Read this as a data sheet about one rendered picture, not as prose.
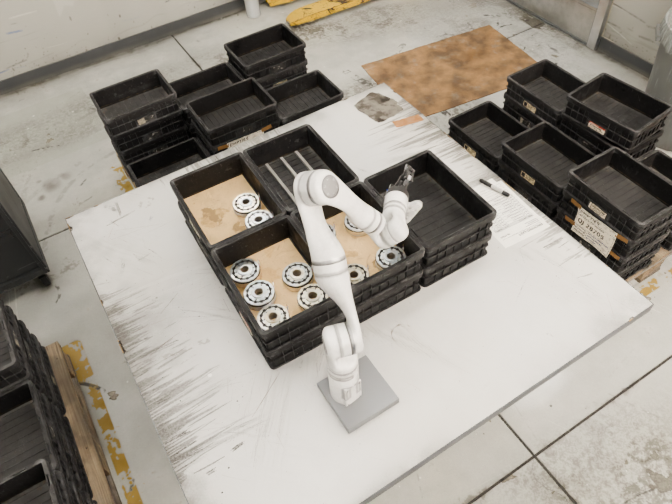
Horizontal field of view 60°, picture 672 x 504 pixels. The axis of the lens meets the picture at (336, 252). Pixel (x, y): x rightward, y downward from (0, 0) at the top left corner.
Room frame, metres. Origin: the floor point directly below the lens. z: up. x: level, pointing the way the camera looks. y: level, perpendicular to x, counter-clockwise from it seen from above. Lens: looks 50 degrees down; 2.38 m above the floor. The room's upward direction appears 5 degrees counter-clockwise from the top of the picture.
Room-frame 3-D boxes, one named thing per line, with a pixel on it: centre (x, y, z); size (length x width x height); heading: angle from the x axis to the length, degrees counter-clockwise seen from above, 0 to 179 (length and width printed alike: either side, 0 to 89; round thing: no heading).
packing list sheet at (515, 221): (1.52, -0.66, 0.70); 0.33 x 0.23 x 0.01; 28
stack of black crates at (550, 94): (2.60, -1.25, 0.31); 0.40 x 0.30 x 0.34; 28
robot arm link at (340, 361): (0.82, 0.01, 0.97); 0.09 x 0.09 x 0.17; 10
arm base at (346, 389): (0.81, 0.01, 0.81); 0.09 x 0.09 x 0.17; 34
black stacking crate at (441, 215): (1.42, -0.34, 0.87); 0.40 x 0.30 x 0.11; 26
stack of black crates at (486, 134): (2.42, -0.90, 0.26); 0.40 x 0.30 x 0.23; 28
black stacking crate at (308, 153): (1.64, 0.11, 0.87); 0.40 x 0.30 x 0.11; 26
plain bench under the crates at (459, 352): (1.37, 0.02, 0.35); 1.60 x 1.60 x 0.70; 28
